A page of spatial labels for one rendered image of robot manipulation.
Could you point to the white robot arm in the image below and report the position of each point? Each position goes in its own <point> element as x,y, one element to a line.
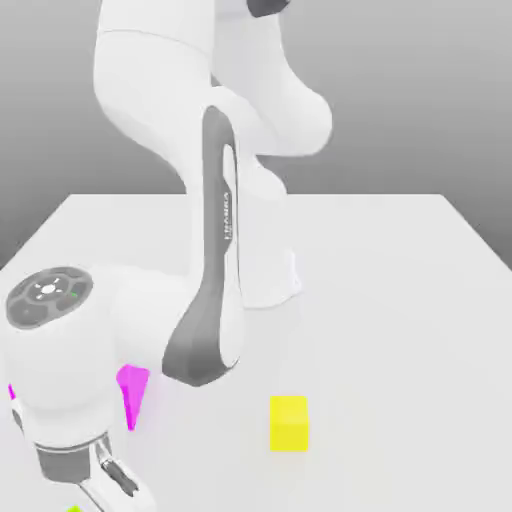
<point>160,120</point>

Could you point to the small yellow cube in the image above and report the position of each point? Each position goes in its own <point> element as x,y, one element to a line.
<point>288,428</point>

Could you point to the small lime cube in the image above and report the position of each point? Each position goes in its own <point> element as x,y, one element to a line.
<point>74,509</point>

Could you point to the large magenta box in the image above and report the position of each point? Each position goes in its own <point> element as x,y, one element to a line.
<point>134,390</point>

